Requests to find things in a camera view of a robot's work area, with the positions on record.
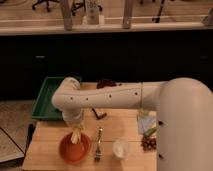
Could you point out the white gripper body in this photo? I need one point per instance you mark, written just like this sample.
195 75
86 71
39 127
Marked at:
73 117

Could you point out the yellow banana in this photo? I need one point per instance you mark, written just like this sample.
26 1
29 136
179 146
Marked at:
76 135

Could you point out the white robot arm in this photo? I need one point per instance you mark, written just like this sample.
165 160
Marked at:
184 108

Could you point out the red bowl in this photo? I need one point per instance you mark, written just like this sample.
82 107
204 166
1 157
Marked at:
74 153

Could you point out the green tray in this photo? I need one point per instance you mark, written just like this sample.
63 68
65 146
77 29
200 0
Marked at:
43 109

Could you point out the metal fork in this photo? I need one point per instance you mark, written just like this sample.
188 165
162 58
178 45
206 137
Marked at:
98 149

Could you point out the dark red object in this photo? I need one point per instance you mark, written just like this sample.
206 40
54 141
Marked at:
105 83

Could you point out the green brown snack bag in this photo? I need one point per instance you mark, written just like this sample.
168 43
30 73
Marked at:
148 141

